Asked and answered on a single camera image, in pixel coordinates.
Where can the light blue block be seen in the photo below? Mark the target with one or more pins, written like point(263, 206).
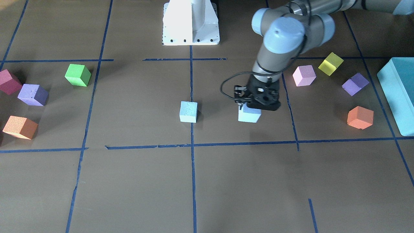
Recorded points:
point(188, 112)
point(247, 114)

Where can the maroon foam block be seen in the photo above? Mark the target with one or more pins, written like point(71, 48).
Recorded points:
point(9, 83)

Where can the purple foam block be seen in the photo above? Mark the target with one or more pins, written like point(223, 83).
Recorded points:
point(354, 84)
point(33, 94)

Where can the teal plastic bin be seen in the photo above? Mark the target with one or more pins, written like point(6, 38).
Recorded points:
point(397, 81)

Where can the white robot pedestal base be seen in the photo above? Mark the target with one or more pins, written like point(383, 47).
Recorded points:
point(190, 23)

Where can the pink foam block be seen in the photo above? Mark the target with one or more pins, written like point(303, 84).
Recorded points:
point(304, 75)

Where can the green foam block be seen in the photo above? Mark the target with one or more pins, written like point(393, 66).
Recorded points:
point(78, 75)

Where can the yellow foam block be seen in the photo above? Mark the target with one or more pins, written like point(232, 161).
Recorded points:
point(330, 64)

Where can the orange foam block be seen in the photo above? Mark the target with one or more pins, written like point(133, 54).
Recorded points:
point(20, 127)
point(360, 117)

